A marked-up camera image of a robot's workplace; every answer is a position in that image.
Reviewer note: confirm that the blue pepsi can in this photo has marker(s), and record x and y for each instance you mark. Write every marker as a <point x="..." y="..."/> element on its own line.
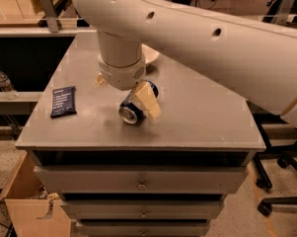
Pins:
<point x="129" y="112"/>

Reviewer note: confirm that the black office chair base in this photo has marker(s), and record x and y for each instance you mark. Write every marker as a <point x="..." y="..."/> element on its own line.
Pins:
<point x="277" y="165"/>

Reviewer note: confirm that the clear plastic water bottle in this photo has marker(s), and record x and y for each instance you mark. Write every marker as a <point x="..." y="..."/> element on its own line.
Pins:
<point x="7" y="87"/>

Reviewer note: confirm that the white bowl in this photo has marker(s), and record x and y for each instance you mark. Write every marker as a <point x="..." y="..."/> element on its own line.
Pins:
<point x="150" y="54"/>

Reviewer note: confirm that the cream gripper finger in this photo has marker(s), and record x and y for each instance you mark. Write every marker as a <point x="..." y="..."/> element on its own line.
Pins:
<point x="100" y="80"/>
<point x="144" y="99"/>

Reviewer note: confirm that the dark blue snack packet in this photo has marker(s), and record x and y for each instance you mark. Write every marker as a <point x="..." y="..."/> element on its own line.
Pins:
<point x="63" y="102"/>

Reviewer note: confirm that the cardboard box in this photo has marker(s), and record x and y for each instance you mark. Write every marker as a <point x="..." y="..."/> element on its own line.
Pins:
<point x="31" y="215"/>

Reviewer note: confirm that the left metal bracket post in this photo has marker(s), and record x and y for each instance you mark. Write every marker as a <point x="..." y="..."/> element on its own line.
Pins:
<point x="50" y="15"/>

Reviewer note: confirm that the grey drawer cabinet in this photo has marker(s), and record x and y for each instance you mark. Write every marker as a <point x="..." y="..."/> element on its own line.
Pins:
<point x="165" y="178"/>

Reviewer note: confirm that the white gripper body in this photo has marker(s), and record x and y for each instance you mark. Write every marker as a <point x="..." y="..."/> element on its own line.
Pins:
<point x="122" y="75"/>

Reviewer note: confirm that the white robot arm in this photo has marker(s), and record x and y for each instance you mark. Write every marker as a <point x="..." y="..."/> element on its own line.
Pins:
<point x="256" y="60"/>

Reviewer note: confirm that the right metal bracket post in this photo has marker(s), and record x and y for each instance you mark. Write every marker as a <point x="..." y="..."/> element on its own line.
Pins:
<point x="283" y="12"/>

